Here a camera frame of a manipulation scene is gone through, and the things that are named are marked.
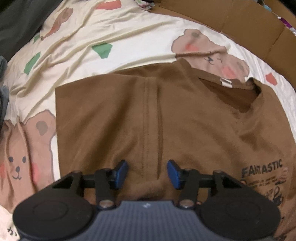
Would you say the brown printed t-shirt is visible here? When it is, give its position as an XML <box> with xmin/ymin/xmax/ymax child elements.
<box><xmin>55</xmin><ymin>59</ymin><xmax>295</xmax><ymax>240</ymax></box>

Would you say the grey crumpled garment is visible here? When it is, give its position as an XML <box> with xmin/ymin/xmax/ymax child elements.
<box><xmin>0</xmin><ymin>56</ymin><xmax>9</xmax><ymax>128</ymax></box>

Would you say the cream bear print blanket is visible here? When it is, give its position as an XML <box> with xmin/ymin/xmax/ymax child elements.
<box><xmin>1</xmin><ymin>1</ymin><xmax>295</xmax><ymax>240</ymax></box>

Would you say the brown cardboard sheet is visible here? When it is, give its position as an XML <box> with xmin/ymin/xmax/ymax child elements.
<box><xmin>152</xmin><ymin>0</ymin><xmax>296</xmax><ymax>86</ymax></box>

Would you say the colourful dotted cloth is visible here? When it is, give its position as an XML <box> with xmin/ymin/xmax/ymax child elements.
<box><xmin>135</xmin><ymin>0</ymin><xmax>155</xmax><ymax>11</ymax></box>

